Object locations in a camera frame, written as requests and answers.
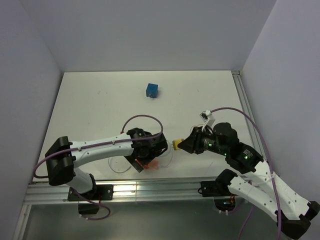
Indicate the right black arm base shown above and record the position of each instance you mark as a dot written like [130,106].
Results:
[224,201]

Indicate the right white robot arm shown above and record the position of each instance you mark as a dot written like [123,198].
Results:
[250,177]

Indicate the aluminium rail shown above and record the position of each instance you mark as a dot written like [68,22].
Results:
[124,191]
[246,108]

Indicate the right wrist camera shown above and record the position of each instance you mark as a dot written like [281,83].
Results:
[207,118]

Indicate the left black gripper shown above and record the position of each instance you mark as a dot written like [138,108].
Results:
[132,159]

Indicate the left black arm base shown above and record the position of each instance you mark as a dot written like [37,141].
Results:
[89,204]

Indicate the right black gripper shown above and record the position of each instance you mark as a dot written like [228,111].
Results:
[192,143]

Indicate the aluminium right side rail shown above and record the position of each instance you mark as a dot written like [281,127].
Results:
[246,108]

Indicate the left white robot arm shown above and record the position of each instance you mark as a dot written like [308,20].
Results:
[65,158]

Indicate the blue cube socket adapter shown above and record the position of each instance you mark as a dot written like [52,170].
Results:
[151,90]

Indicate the yellow plug adapter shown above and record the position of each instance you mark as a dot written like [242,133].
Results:
[175,144]

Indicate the aluminium front rail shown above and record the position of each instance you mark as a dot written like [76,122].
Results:
[124,191]

